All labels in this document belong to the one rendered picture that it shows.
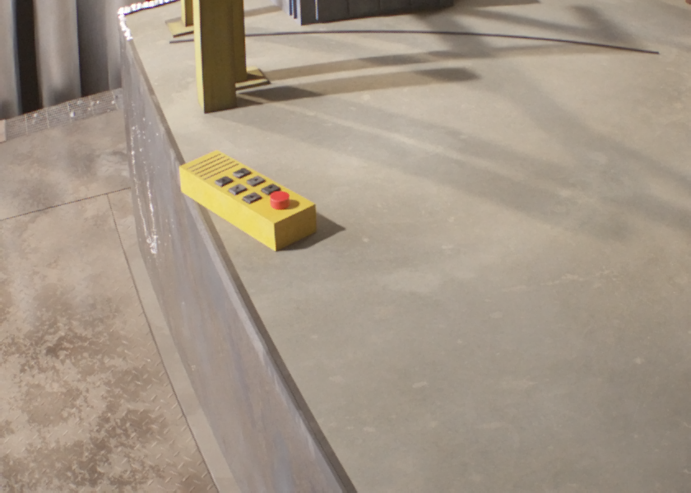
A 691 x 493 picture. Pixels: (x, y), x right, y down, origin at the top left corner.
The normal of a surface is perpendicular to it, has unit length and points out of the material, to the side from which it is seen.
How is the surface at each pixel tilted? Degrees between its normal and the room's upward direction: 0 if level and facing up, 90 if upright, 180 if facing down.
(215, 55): 90
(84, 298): 0
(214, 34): 90
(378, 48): 0
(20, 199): 0
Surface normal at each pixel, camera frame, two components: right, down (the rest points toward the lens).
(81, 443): -0.04, -0.85
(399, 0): 0.36, 0.47
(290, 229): 0.65, 0.37
